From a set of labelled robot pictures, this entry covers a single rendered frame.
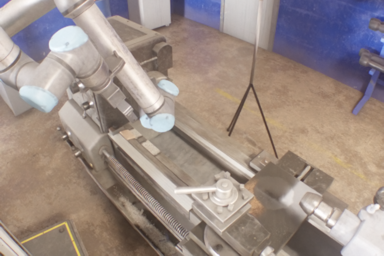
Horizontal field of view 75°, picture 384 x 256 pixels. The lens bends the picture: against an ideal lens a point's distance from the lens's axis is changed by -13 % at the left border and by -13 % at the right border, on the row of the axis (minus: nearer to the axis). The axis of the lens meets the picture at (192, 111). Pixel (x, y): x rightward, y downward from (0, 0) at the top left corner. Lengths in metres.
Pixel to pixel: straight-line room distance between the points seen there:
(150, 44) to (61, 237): 1.35
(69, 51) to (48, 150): 2.46
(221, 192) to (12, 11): 0.97
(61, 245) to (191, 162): 1.00
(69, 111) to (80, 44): 1.41
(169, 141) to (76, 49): 1.23
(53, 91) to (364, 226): 1.04
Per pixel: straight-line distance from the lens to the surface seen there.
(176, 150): 1.77
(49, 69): 0.70
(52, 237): 2.07
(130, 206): 1.93
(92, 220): 2.42
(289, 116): 3.33
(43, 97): 0.69
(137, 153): 1.60
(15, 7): 1.11
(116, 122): 1.75
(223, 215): 1.01
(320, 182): 1.55
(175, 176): 1.50
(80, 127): 1.94
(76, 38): 0.70
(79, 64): 0.72
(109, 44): 0.90
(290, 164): 1.57
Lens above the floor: 2.00
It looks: 38 degrees down
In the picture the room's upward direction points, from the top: straight up
